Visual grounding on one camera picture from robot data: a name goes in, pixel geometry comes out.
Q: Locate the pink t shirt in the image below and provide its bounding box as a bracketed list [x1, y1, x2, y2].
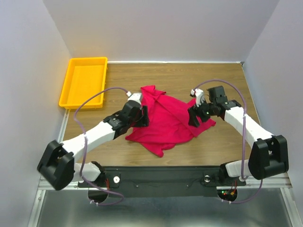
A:
[125, 85, 216, 157]

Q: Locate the yellow plastic tray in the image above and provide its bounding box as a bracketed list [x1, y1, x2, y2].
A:
[59, 57, 107, 110]

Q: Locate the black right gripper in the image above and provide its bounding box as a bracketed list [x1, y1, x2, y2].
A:
[187, 96, 216, 127]

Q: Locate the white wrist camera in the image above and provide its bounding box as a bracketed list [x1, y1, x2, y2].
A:
[190, 88, 205, 107]
[126, 91, 143, 105]

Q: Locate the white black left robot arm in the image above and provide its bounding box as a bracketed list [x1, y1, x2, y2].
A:
[37, 100, 149, 191]

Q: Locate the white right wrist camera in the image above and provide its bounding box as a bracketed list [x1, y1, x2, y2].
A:
[190, 88, 205, 107]

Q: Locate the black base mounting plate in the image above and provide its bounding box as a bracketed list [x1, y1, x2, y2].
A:
[78, 165, 247, 199]

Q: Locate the aluminium frame rail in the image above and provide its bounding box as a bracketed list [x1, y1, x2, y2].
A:
[27, 109, 296, 227]

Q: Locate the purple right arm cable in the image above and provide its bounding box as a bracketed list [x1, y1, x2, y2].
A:
[193, 79, 263, 205]

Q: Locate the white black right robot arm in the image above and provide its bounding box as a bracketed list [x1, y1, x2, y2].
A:
[188, 86, 289, 184]

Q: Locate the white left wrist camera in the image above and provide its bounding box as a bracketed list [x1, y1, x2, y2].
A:
[126, 91, 143, 105]

